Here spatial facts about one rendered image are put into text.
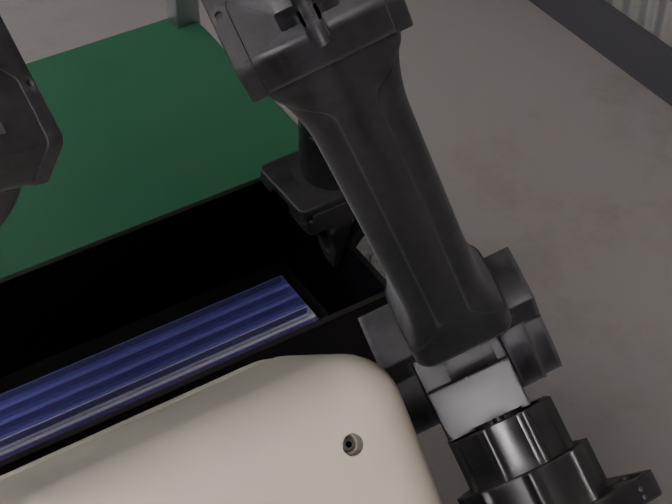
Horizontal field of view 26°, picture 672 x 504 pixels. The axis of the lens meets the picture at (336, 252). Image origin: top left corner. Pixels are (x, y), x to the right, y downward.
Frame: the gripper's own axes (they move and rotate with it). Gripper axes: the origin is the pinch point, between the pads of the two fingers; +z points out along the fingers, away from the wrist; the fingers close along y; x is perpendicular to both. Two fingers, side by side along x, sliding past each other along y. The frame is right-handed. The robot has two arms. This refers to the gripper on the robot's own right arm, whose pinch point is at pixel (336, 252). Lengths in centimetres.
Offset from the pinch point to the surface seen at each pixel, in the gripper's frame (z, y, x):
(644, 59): 106, -150, -112
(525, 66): 113, -133, -131
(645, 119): 113, -143, -101
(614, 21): 103, -150, -123
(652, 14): 96, -152, -114
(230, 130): 15.6, -9.5, -36.2
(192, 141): 15.6, -5.2, -36.7
